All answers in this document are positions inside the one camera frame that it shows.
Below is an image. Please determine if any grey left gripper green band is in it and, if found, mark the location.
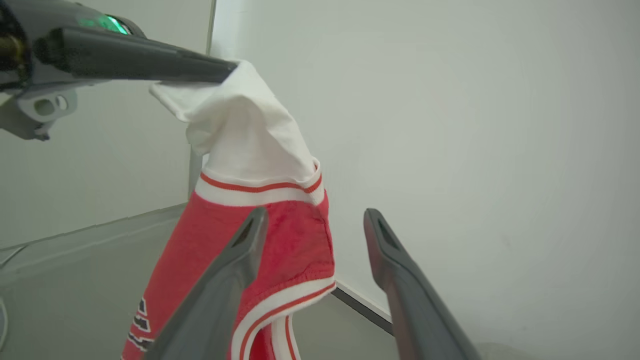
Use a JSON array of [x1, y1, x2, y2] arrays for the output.
[[0, 0, 239, 142]]

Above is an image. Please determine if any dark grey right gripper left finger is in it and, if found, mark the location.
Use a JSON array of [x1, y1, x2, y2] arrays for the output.
[[142, 207, 270, 360]]

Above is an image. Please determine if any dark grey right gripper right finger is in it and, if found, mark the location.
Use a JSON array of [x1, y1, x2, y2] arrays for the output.
[[363, 208, 482, 360]]

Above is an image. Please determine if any red and white sports garment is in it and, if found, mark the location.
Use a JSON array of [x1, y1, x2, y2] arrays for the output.
[[121, 60, 337, 360]]

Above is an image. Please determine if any dark baseboard strip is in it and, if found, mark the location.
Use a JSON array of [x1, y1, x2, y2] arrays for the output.
[[331, 287, 396, 336]]

